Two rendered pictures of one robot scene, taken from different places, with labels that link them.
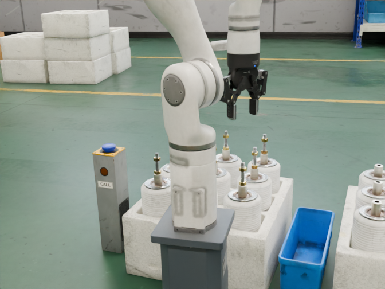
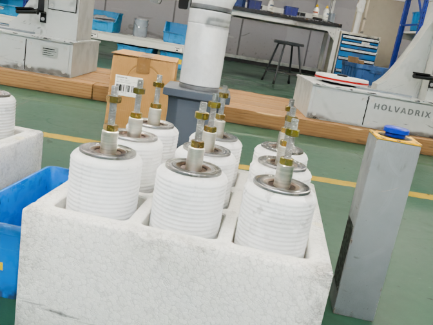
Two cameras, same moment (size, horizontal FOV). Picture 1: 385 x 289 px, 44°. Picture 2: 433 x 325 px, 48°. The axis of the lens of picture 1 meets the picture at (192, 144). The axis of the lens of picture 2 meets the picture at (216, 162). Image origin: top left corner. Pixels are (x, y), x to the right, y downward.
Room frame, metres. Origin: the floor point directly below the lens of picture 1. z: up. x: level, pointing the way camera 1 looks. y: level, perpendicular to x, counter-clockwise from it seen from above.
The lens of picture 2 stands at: (1.98, -0.25, 0.43)
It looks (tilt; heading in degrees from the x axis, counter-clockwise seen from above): 15 degrees down; 164
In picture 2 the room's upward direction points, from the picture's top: 10 degrees clockwise
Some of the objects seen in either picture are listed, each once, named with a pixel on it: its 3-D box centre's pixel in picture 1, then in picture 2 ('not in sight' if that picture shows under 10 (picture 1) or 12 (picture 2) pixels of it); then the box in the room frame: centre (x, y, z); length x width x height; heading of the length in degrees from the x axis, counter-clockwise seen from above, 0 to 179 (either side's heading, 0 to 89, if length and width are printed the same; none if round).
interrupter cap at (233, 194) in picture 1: (242, 195); (153, 124); (1.11, -0.12, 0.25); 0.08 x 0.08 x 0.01
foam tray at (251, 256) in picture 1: (213, 223); (191, 244); (1.26, -0.06, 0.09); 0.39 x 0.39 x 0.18; 68
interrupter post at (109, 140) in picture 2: (264, 158); (109, 142); (1.33, -0.21, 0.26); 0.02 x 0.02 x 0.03
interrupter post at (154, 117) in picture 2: (242, 190); (154, 117); (1.11, -0.12, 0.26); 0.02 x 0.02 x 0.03
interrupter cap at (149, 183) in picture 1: (158, 183); (281, 148); (1.20, 0.10, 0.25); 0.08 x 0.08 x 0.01
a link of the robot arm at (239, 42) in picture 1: (238, 37); not in sight; (1.13, -0.11, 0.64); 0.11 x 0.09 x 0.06; 37
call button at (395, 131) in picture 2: (109, 148); (395, 133); (1.30, 0.24, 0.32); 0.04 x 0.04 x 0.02
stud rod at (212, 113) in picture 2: not in sight; (212, 117); (1.26, -0.06, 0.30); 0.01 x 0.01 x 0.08
